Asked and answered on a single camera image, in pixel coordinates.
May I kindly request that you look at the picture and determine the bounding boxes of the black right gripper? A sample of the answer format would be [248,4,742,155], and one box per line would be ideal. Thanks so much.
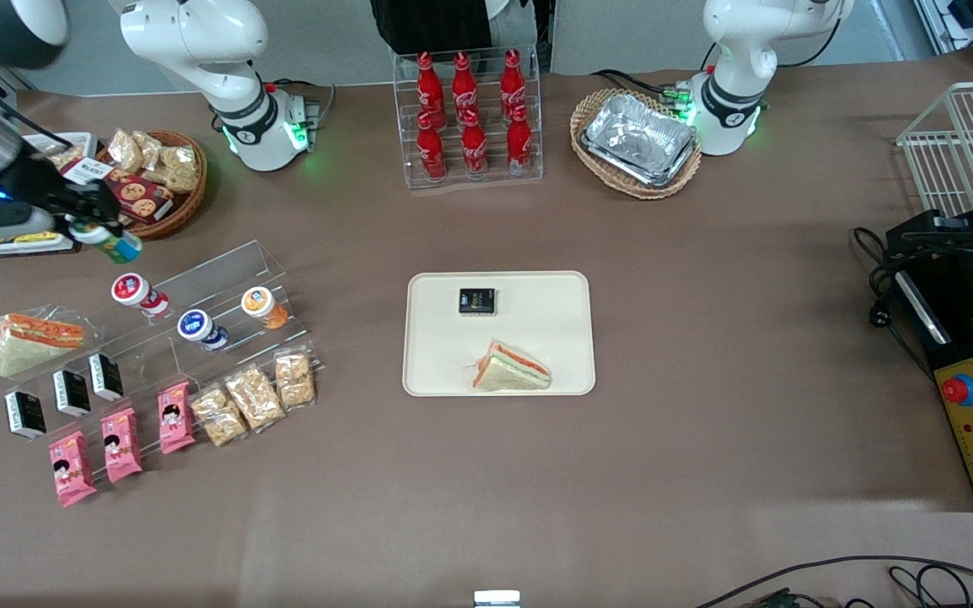
[0,156,129,247]

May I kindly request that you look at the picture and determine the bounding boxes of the green gum bottle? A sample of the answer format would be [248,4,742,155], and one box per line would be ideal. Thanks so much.
[71,221,144,265]

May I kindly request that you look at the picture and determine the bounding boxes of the red gum bottle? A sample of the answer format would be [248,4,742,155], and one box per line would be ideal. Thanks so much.
[111,272,171,319]

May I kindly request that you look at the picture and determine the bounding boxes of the blue gum bottle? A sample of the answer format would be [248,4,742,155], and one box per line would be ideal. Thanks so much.
[177,309,231,352]

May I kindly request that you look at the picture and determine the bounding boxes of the orange gum bottle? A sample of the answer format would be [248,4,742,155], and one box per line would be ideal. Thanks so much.
[240,286,291,331]

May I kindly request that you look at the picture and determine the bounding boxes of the beige plastic tray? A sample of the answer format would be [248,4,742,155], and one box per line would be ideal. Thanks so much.
[401,270,598,398]

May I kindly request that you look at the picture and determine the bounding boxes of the red cookie box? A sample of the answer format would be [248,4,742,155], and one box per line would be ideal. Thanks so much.
[59,156,176,225]

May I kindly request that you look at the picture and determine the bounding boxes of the white rectangular dish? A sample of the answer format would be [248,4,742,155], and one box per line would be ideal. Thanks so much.
[0,132,98,257]

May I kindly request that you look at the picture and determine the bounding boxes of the dark brown wicker basket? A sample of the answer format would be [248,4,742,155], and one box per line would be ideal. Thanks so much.
[95,128,209,241]

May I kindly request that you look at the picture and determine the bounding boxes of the wrapped triangle sandwich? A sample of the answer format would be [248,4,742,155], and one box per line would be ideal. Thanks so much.
[470,339,553,394]
[0,312,88,379]

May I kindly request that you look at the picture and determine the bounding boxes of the clear acrylic stepped stand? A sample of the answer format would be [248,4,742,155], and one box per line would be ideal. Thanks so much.
[0,240,323,447]

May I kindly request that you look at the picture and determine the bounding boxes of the small black box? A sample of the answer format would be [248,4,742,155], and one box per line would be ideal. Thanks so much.
[87,352,126,403]
[52,369,93,419]
[3,389,48,441]

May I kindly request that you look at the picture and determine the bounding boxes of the pink snack pack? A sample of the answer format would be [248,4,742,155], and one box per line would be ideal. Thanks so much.
[47,430,99,508]
[99,407,144,485]
[156,380,198,456]

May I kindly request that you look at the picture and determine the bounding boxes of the clear acrylic bottle rack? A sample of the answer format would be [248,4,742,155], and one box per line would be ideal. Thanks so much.
[391,43,546,190]

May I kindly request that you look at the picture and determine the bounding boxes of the red cola bottle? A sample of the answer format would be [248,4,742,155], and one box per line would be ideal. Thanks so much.
[450,52,480,116]
[460,109,489,179]
[505,104,534,175]
[416,52,446,116]
[416,111,448,183]
[499,48,529,111]

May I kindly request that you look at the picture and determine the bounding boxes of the stacked foil containers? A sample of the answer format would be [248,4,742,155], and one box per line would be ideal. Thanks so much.
[580,92,699,189]

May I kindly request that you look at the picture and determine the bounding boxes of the person in dark clothes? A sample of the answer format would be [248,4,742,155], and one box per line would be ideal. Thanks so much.
[368,0,538,57]

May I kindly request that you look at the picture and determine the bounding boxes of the black square snack packet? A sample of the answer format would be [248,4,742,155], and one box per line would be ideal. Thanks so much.
[457,287,497,317]

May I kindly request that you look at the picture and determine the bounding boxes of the light wicker basket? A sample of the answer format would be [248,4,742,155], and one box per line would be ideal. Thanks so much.
[569,88,704,201]

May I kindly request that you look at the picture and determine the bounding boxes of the white wire basket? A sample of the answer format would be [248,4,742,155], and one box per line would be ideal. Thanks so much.
[895,79,973,222]

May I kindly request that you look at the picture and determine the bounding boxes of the black power cable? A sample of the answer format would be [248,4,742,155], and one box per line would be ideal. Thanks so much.
[853,225,937,383]

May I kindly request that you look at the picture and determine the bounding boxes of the aluminium frame equipment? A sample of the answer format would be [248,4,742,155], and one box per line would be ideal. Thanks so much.
[912,0,973,75]

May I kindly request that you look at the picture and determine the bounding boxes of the black arm base cable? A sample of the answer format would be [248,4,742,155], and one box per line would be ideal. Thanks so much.
[590,68,693,104]
[260,76,337,129]

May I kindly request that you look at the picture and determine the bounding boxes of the black floor cables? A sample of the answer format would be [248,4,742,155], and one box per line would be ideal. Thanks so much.
[693,555,973,608]

